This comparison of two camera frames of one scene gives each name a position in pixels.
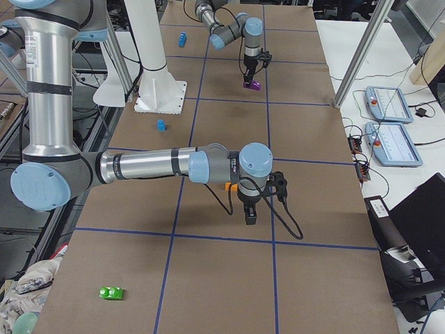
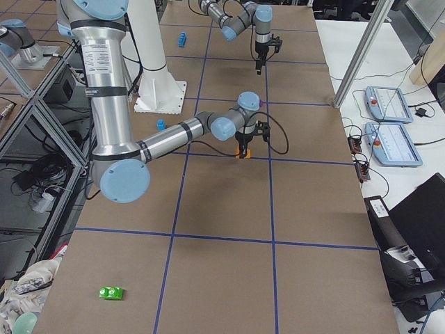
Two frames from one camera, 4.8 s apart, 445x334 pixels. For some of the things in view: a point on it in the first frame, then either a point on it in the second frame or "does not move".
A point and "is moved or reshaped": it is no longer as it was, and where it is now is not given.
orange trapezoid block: (233, 187) is moved or reshaped
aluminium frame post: (382, 13) does not move
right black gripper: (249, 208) -> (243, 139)
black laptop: (421, 219) does not move
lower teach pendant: (391, 145) does not move
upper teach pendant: (388, 104) does not move
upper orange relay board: (354, 145) does not move
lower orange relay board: (363, 173) does not move
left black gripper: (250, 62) -> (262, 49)
